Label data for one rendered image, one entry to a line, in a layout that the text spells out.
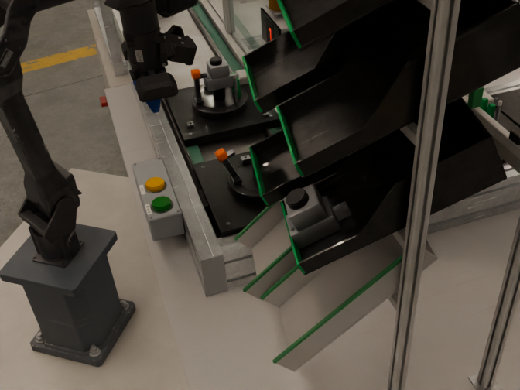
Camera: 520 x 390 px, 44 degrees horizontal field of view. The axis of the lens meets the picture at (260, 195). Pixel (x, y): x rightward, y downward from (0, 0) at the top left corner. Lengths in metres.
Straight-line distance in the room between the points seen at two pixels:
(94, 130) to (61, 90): 0.52
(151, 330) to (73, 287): 0.23
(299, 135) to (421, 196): 0.17
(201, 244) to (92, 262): 0.23
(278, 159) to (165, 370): 0.43
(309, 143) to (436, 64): 0.19
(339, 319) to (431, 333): 0.34
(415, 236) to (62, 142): 2.80
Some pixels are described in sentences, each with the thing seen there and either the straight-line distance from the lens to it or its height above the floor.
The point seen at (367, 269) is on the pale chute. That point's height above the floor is 1.12.
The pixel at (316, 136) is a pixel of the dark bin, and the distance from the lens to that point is 0.79.
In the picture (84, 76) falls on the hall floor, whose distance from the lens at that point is 4.03.
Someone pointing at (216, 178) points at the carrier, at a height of 0.97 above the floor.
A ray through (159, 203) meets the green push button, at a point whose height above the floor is 0.97.
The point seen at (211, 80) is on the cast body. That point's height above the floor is 1.05.
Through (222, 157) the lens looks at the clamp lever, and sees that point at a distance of 1.28.
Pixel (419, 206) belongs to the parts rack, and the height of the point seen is 1.31.
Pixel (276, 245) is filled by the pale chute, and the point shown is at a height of 1.03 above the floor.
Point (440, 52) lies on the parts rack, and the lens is 0.67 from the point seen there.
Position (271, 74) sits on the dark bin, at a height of 1.36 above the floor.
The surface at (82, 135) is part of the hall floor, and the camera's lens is 3.47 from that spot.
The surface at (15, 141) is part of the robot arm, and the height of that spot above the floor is 1.29.
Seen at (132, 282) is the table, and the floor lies 0.86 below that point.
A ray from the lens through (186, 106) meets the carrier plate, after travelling 1.64.
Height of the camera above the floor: 1.80
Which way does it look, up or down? 39 degrees down
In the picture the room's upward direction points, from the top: 4 degrees counter-clockwise
